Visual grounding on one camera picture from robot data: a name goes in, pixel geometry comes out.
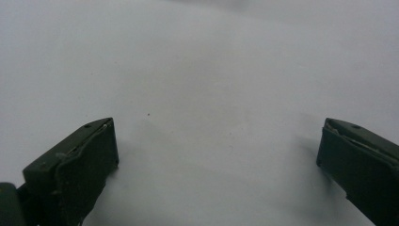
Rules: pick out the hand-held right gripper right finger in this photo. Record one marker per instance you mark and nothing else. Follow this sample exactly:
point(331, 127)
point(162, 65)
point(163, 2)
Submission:
point(360, 166)

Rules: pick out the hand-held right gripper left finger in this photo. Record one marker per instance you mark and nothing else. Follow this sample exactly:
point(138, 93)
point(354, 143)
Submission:
point(78, 169)

